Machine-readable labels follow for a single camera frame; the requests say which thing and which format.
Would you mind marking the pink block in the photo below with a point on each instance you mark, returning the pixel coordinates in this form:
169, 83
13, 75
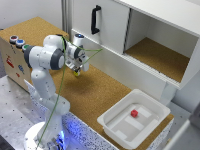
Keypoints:
134, 113

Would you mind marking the red button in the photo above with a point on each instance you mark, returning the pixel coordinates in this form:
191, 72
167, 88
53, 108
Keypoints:
13, 38

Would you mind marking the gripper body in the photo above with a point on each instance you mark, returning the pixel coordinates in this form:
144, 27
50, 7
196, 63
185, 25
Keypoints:
84, 63

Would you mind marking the green button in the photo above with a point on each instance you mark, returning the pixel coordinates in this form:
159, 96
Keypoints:
25, 47

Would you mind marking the white plastic box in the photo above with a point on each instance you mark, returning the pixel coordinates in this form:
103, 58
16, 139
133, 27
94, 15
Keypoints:
146, 110

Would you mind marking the white cabinet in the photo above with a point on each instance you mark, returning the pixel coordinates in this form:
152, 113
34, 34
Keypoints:
156, 20

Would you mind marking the wooden drawer box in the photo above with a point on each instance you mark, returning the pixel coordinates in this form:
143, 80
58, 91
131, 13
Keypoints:
36, 28

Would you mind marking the white sliding door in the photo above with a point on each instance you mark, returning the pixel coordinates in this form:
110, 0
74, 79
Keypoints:
113, 23

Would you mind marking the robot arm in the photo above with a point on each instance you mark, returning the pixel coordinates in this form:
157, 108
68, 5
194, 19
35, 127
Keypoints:
43, 83

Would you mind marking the blue button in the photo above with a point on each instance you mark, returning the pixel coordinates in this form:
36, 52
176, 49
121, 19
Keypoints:
20, 42

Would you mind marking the yellow block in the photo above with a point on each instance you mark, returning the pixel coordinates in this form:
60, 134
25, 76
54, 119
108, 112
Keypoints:
77, 73

